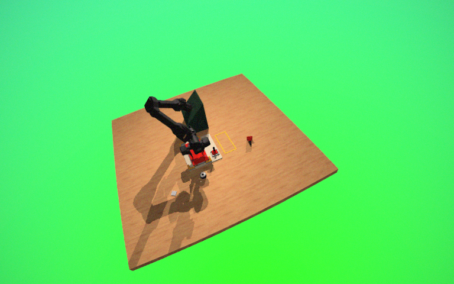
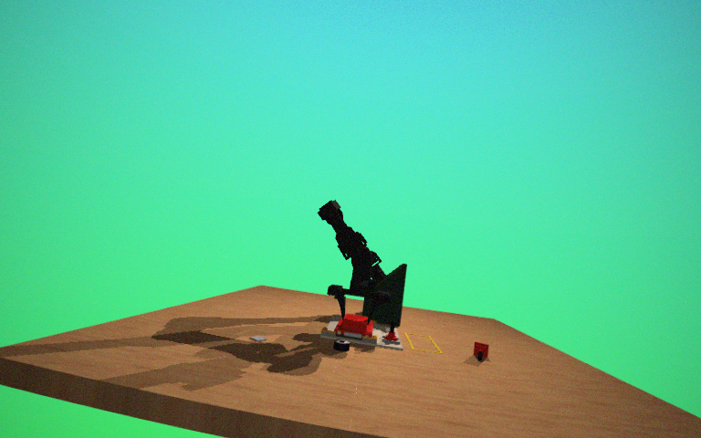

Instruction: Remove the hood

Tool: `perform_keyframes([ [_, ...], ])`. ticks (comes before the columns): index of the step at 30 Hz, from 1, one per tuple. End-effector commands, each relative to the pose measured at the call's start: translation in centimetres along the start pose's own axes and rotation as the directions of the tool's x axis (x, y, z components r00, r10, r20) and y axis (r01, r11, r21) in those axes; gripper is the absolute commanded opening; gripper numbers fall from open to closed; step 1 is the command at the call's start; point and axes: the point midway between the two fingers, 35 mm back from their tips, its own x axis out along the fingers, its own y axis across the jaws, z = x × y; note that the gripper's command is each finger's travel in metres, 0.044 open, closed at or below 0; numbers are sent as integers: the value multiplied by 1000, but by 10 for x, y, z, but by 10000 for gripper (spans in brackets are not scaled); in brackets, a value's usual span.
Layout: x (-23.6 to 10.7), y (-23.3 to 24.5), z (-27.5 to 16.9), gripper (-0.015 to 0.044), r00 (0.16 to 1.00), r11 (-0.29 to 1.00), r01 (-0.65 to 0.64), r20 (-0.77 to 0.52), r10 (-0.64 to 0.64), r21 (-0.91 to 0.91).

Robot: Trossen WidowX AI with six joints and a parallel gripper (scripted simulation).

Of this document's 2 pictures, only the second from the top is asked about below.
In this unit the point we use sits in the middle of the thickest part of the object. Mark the black toy tyre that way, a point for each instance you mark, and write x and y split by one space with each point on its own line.
341 345

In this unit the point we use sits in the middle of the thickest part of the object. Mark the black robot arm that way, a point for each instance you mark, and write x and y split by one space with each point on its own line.
354 246

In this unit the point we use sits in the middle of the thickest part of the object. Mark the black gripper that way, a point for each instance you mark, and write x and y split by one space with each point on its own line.
378 298

